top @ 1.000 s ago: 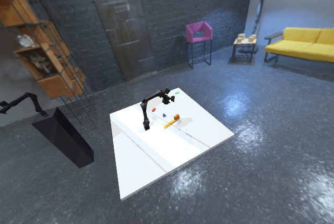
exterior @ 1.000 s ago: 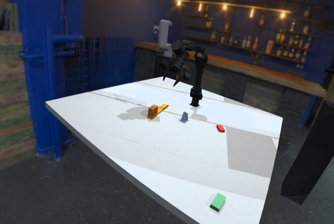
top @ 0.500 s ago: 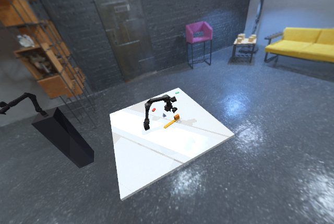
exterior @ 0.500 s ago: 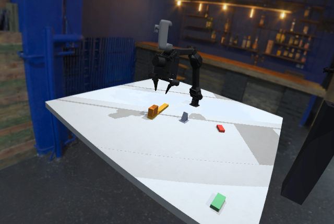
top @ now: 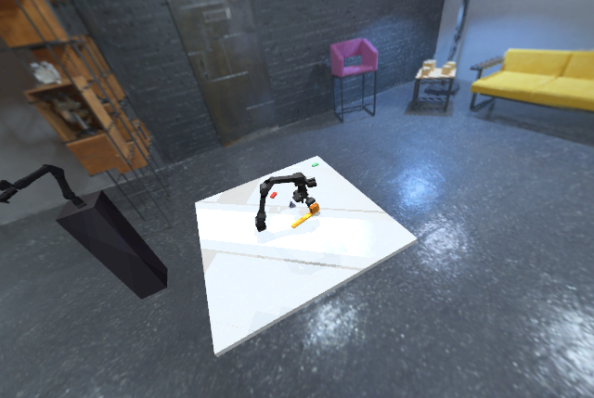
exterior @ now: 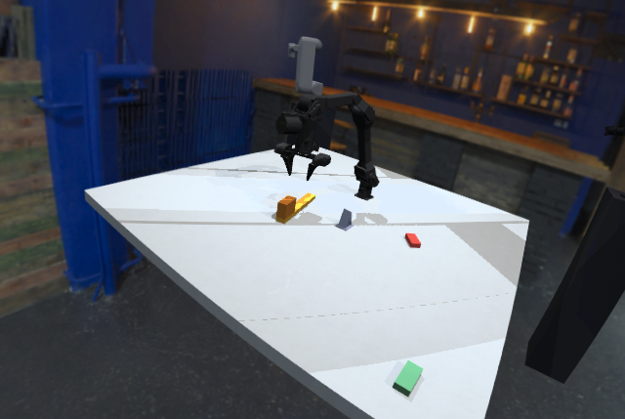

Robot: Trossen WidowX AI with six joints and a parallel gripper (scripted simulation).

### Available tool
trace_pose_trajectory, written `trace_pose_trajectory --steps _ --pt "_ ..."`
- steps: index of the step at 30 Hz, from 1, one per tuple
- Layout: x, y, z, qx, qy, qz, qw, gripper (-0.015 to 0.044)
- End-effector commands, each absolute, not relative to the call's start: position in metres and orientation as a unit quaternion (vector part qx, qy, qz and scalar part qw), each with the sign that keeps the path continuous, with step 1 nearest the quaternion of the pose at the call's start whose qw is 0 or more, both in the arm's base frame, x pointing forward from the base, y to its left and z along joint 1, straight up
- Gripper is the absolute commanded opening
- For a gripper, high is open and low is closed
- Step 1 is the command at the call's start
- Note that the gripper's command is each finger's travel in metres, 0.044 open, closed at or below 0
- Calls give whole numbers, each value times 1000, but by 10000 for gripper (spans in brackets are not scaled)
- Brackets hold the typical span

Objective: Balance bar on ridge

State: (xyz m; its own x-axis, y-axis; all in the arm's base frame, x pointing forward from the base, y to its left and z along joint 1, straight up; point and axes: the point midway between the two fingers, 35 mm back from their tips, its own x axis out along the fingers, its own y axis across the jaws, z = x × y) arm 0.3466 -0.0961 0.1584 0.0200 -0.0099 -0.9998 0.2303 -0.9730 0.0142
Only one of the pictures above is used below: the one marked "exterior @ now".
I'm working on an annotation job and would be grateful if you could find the red rectangular block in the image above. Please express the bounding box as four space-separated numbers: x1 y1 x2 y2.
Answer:
405 233 422 248

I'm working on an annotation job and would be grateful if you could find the orange bar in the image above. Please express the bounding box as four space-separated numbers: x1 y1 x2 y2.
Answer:
275 193 315 224

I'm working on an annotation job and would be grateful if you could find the green rectangular block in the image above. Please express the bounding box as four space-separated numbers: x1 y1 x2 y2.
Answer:
393 360 423 397

